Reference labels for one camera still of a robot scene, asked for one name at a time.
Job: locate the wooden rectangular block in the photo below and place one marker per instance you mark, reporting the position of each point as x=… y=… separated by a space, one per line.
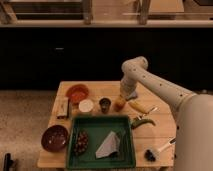
x=63 y=108

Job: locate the wooden table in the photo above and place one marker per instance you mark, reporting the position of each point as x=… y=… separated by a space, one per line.
x=145 y=136

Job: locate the white round lid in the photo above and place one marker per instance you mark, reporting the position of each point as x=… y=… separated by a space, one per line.
x=86 y=106

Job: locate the white handled dish brush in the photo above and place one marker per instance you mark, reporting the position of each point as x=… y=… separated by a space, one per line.
x=152 y=155

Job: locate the blue sponge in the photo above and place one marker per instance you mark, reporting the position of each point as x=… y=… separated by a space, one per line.
x=133 y=95

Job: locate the dark red bowl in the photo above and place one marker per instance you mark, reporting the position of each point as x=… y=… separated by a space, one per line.
x=55 y=138

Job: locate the bunch of dark grapes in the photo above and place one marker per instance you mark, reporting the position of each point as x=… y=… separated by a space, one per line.
x=81 y=144

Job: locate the green chili pepper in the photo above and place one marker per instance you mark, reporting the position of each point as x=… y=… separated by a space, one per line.
x=138 y=123

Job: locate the wooden shelf frame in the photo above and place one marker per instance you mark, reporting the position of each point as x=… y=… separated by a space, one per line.
x=107 y=13

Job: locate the yellow apple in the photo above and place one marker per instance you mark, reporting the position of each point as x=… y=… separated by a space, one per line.
x=119 y=104

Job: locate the orange plate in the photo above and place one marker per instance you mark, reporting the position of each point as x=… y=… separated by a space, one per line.
x=77 y=93

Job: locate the grey folded cloth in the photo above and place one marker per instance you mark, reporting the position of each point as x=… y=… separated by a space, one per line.
x=110 y=145

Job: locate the dark metal cup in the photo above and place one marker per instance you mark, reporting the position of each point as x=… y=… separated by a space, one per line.
x=105 y=104

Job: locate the green plastic tray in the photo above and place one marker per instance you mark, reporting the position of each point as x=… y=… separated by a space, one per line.
x=97 y=129

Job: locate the black object on floor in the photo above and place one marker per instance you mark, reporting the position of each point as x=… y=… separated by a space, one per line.
x=8 y=163

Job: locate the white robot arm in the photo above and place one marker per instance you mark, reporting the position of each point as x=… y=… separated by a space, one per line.
x=192 y=112

